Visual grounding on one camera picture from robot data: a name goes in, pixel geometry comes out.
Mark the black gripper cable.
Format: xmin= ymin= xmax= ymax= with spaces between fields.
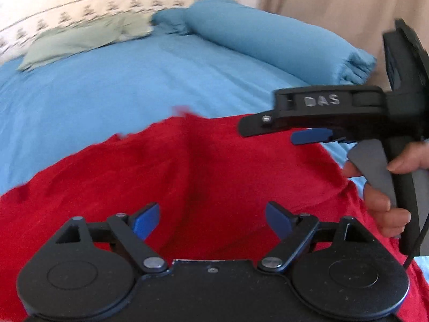
xmin=403 ymin=219 xmax=429 ymax=270

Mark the red garment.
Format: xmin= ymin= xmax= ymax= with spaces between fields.
xmin=0 ymin=105 xmax=429 ymax=322

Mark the blue rolled blanket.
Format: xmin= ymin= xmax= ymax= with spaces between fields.
xmin=152 ymin=0 xmax=377 ymax=85

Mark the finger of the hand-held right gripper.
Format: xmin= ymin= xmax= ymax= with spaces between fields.
xmin=237 ymin=110 xmax=333 ymax=138
xmin=291 ymin=128 xmax=346 ymax=146

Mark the light green pillow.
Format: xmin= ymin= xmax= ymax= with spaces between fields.
xmin=17 ymin=15 xmax=155 ymax=72

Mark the person's right hand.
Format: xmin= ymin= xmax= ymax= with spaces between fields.
xmin=343 ymin=139 xmax=429 ymax=239

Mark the beige curtain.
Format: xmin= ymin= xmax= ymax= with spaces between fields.
xmin=258 ymin=0 xmax=429 ymax=92

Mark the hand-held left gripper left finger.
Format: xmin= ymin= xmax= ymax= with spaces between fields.
xmin=55 ymin=202 xmax=169 ymax=273

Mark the white patterned cloth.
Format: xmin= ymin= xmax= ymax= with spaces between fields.
xmin=0 ymin=0 xmax=210 ymax=65

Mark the blue bed sheet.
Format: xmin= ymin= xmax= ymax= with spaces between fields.
xmin=0 ymin=33 xmax=369 ymax=196

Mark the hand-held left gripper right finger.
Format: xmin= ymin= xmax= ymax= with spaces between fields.
xmin=257 ymin=200 xmax=367 ymax=273

